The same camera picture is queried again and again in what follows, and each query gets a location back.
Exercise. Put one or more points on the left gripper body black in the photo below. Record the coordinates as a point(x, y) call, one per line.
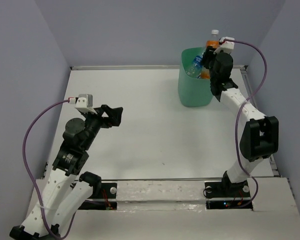
point(95, 122)

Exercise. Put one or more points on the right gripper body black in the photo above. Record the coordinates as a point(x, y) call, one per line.
point(209, 57)

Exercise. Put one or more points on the large orange label bottle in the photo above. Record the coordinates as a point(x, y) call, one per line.
point(211, 45)

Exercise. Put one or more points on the crushed bottle blue label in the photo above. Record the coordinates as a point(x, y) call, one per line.
point(194, 68)

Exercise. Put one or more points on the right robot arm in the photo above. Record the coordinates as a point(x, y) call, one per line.
point(260, 135)

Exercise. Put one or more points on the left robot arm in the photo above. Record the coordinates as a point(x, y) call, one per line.
point(67, 188)

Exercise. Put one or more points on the green plastic bin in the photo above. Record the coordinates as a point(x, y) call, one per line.
point(193, 92)

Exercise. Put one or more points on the white foam strip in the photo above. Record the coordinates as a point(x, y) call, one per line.
point(160, 190)

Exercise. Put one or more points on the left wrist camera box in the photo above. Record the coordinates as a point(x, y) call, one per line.
point(84, 104)

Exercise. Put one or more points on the aluminium back rail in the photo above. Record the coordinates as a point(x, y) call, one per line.
point(124, 67)

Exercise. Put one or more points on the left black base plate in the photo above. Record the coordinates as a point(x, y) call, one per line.
point(104, 200)

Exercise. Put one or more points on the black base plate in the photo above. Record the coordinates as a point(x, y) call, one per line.
point(104, 200)
point(219, 197)

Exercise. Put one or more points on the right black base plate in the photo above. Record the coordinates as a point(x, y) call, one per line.
point(219, 197)

